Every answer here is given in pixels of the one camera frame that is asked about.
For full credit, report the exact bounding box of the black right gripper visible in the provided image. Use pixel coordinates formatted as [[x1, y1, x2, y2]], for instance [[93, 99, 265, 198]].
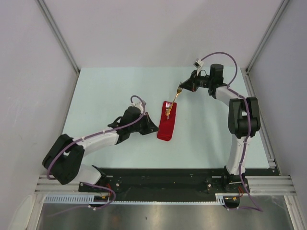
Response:
[[179, 69, 213, 92]]

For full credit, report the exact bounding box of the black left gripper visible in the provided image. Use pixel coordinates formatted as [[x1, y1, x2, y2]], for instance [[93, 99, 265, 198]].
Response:
[[129, 112, 159, 136]]

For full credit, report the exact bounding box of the red satin napkin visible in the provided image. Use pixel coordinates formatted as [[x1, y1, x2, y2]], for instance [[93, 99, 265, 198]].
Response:
[[157, 101, 177, 141]]

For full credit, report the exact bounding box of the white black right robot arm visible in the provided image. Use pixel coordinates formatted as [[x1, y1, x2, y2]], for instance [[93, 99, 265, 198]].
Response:
[[179, 61, 261, 192]]

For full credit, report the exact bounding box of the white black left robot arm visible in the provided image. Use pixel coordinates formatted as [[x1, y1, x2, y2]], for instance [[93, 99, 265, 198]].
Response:
[[42, 106, 159, 192]]

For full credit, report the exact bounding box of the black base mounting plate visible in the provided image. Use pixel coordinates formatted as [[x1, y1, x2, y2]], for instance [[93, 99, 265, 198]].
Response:
[[49, 167, 280, 202]]

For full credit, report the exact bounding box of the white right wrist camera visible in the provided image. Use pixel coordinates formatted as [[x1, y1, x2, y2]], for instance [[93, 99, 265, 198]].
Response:
[[193, 58, 204, 75]]

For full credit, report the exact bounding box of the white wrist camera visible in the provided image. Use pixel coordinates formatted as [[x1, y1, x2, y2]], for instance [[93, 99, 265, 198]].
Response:
[[193, 58, 204, 75], [131, 101, 146, 114]]

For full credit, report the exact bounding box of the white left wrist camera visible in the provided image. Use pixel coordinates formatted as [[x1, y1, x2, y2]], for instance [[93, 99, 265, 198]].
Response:
[[131, 101, 146, 114]]

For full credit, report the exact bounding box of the right aluminium frame post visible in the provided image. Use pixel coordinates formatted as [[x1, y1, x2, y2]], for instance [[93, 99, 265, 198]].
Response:
[[245, 0, 292, 73]]

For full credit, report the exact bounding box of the aluminium frame post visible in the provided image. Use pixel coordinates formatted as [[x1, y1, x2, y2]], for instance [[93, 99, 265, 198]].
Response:
[[35, 0, 81, 76], [245, 0, 292, 73]]

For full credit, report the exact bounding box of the white slotted cable duct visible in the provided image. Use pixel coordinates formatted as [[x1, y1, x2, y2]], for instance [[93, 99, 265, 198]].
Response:
[[44, 194, 225, 205]]

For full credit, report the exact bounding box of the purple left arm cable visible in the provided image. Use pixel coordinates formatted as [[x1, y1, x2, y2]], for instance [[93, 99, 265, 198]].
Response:
[[47, 95, 146, 212]]

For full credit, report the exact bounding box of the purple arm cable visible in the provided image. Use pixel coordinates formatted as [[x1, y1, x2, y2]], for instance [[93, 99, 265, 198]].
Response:
[[47, 95, 146, 212], [200, 51, 264, 213]]

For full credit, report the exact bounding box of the aluminium right side rail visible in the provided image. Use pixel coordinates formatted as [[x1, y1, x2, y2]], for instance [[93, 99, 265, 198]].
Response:
[[240, 68, 278, 169]]

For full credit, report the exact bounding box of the aluminium rail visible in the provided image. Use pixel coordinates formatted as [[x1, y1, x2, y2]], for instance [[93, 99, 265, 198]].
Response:
[[240, 68, 278, 169], [34, 176, 296, 196]]

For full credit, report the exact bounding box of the aluminium front rail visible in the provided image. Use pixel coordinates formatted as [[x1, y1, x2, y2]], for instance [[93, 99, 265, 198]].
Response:
[[34, 176, 296, 196]]

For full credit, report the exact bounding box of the left aluminium frame post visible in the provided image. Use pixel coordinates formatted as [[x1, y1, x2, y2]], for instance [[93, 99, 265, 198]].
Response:
[[35, 0, 81, 76]]

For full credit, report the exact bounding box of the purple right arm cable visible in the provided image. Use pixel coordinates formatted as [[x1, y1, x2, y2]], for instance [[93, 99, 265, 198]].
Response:
[[200, 51, 264, 213]]

